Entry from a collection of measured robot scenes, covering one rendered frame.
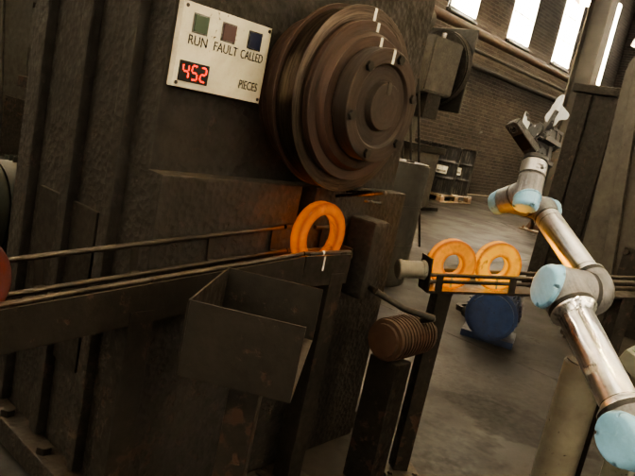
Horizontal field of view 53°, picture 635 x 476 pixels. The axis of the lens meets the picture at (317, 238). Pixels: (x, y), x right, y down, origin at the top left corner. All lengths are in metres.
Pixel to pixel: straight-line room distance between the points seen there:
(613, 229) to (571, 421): 2.25
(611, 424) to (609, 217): 2.81
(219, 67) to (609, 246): 3.09
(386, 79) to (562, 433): 1.15
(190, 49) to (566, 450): 1.52
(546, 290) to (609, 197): 2.58
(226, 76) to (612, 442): 1.16
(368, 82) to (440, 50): 8.10
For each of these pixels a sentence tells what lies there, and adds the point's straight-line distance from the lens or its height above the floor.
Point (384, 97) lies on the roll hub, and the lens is 1.61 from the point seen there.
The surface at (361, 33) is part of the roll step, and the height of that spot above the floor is 1.27.
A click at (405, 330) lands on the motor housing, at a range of 1.89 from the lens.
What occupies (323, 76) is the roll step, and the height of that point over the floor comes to 1.15.
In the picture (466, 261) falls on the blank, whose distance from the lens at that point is 2.01.
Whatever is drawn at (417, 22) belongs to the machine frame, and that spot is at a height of 1.40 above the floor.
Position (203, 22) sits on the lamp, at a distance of 1.48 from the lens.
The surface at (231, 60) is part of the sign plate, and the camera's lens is 1.54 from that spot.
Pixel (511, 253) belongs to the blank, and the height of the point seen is 0.77.
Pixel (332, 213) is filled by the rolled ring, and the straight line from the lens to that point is 1.72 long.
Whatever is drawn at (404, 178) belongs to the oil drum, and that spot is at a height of 0.78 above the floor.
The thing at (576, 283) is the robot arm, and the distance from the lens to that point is 1.71.
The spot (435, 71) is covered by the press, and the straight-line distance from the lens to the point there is 9.64.
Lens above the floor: 1.06
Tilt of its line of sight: 11 degrees down
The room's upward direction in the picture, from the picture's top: 12 degrees clockwise
